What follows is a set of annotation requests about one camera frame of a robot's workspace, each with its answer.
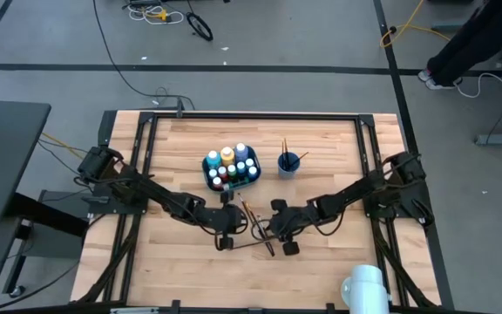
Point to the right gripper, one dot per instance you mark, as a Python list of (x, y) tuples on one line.
[(289, 221)]

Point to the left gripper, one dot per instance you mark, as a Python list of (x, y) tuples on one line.
[(230, 219)]

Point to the black paintbrush silver ferrule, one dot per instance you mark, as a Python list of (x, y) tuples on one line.
[(251, 245), (262, 224)]

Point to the small red paint bottle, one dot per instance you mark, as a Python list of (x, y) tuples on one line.
[(217, 181)]

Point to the small black paint bottle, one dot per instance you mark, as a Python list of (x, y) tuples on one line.
[(212, 173)]

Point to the small pink paint bottle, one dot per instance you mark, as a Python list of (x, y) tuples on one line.
[(222, 170)]

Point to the small green paint bottle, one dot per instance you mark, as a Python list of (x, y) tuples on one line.
[(232, 169)]

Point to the small blue paint bottle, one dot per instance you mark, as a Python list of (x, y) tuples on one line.
[(249, 162), (253, 171)]

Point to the small teal paint bottle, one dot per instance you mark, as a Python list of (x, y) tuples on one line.
[(241, 166)]

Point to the large teal paint bottle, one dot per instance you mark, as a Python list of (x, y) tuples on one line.
[(212, 158)]

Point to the large yellow paint bottle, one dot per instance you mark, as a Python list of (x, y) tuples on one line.
[(227, 154)]

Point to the large violet-blue paint bottle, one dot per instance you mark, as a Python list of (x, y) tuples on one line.
[(241, 151)]

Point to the black paintbrush orange tip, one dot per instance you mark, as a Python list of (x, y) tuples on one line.
[(286, 150)]

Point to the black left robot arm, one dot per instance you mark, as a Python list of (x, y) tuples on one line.
[(155, 194)]

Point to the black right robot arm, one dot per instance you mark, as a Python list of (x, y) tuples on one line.
[(351, 192)]

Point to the teal plastic bin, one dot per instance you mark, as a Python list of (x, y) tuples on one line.
[(240, 182)]

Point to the blue plastic cup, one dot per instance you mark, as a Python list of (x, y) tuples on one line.
[(282, 173)]

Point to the yellow plug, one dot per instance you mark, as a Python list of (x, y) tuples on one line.
[(160, 15)]

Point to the grey desk foot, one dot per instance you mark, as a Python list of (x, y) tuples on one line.
[(501, 138), (438, 26)]

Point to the black desk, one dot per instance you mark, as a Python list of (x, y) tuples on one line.
[(2, 152)]

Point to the person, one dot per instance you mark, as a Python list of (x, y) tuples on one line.
[(473, 43)]

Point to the white cylinder mount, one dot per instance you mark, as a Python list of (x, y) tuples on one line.
[(364, 290)]

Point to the black desk leg frame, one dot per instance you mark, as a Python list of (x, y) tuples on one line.
[(50, 216)]

